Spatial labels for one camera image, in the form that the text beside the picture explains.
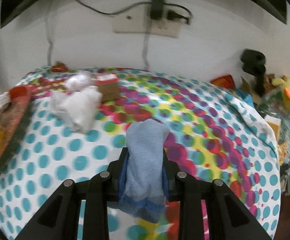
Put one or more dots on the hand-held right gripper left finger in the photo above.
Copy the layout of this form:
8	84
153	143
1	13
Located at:
122	177

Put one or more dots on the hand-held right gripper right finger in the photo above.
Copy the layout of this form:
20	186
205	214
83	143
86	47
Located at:
167	180

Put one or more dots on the light blue sock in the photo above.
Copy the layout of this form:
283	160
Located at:
145	160

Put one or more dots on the large white sock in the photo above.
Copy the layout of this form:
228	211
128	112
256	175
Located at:
80	110

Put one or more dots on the clear plastic bag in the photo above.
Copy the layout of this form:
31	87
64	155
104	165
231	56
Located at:
78	81

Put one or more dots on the red round tray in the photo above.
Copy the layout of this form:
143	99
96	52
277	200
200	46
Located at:
12	122

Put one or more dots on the polka dot tablecloth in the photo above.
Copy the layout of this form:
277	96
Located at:
210	130

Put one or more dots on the cardboard box with red top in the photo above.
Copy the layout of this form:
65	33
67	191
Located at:
108	90

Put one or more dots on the red packet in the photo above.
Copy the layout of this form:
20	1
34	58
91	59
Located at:
223	81

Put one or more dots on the red candy wrapper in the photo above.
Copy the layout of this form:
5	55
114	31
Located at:
58	68

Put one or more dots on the black stand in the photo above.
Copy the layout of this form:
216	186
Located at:
252	58

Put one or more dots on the yellow orange toy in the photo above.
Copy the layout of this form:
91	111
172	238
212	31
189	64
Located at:
289	87

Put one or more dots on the black plug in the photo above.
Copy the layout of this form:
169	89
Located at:
172	15

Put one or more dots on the black power adapter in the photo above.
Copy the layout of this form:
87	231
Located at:
157	5

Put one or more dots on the beige wall socket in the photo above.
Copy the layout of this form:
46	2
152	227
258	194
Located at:
135	25

